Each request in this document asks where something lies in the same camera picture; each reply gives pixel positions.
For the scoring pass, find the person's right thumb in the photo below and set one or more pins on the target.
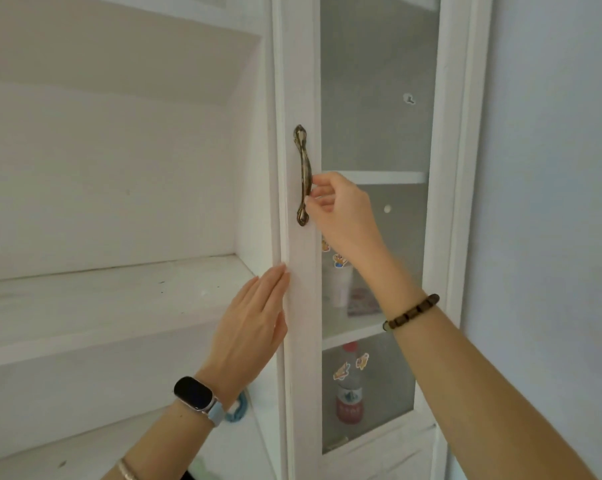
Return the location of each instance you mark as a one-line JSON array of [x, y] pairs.
[[328, 179]]

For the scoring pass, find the small white wall hook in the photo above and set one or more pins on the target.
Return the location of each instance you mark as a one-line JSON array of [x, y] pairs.
[[409, 98]]

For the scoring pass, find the person's right forearm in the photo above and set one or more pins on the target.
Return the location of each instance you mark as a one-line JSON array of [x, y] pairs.
[[480, 394]]

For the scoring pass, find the person's left forearm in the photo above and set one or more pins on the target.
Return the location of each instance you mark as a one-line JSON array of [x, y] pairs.
[[166, 444]]

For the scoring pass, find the clear bottle with red label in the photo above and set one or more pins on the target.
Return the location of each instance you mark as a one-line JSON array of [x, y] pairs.
[[350, 389]]

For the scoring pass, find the white wooden cabinet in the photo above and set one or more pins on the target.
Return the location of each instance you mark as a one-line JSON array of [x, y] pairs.
[[131, 204]]

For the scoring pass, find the person's left hand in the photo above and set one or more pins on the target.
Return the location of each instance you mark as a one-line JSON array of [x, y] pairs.
[[246, 334]]

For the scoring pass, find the white inner shelf board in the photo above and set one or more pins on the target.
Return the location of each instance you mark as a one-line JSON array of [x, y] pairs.
[[381, 177], [351, 332]]

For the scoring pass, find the person's left thumb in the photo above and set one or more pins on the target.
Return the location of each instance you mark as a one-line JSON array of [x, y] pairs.
[[282, 330]]

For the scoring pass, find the person's left little finger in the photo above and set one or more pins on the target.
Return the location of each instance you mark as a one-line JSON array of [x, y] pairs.
[[244, 297]]

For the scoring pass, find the white plastic cup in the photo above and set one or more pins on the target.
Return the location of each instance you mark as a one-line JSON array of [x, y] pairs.
[[339, 287]]

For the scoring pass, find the white glass cabinet door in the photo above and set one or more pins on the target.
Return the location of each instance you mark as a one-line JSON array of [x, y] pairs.
[[301, 69]]

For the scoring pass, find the person's right hand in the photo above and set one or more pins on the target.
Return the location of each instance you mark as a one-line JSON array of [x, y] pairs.
[[348, 219]]

